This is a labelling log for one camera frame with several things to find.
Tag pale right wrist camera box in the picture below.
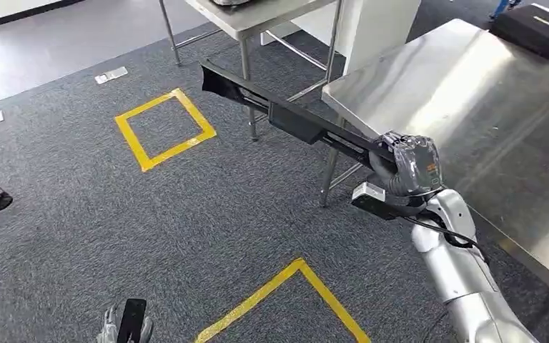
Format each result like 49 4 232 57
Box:
351 182 427 221

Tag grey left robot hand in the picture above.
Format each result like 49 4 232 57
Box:
97 305 154 343

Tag white partition panel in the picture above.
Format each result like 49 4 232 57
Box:
260 0 422 76

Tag yellow floor tape marking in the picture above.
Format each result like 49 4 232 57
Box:
114 88 217 172
194 257 372 343

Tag black case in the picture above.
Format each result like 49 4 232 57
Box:
488 4 549 60

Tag stainless steel table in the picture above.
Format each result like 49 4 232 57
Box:
319 19 549 343
158 0 347 143

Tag long black plastic part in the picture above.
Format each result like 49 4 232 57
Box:
201 59 399 174

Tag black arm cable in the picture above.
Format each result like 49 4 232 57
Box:
400 215 488 262

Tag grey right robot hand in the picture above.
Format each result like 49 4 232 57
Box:
368 131 443 197

